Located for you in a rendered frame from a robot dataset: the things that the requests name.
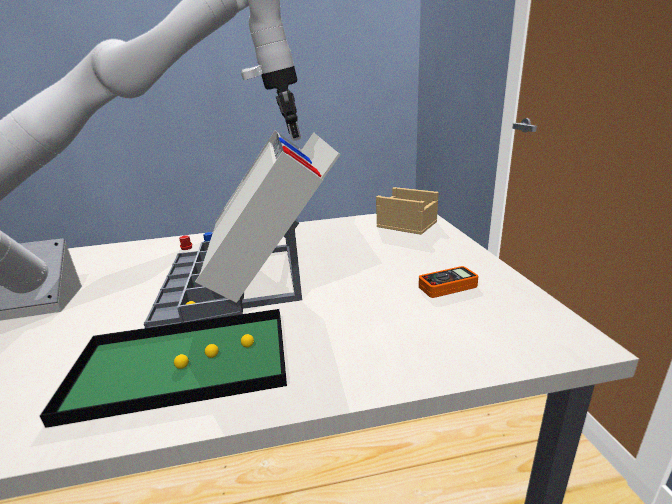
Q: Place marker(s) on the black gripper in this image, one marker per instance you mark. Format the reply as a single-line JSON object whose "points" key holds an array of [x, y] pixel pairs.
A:
{"points": [[280, 79]]}

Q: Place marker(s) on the orange digital multimeter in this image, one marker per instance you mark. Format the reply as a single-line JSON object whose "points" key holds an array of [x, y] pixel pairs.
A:
{"points": [[448, 281]]}

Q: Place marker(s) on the wooden crate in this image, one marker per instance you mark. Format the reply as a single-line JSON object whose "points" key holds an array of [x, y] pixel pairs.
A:
{"points": [[408, 210]]}

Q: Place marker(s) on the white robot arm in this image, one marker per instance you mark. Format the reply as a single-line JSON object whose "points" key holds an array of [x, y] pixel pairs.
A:
{"points": [[40, 129]]}

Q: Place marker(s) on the red square band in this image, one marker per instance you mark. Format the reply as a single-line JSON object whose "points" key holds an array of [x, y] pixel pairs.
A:
{"points": [[287, 151]]}

